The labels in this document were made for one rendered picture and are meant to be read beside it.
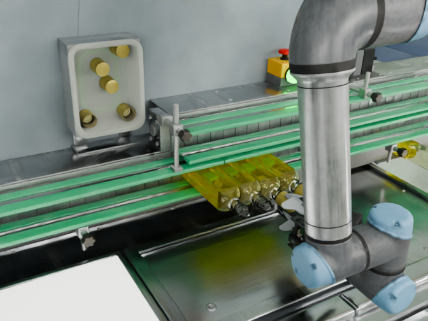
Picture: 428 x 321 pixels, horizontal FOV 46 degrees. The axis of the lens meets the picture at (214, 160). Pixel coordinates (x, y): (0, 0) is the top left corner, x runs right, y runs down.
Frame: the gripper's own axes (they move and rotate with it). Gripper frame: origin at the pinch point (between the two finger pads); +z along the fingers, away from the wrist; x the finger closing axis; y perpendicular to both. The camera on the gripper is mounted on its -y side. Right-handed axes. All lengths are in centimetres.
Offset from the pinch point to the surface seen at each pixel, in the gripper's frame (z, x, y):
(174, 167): 19.4, -5.5, 20.4
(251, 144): 20.1, -6.6, -2.1
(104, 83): 35, -23, 31
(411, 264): -18.8, 12.6, -22.5
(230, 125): 19.0, -13.9, 5.3
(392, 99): 28, -7, -62
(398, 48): 58, -14, -96
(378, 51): 58, -14, -85
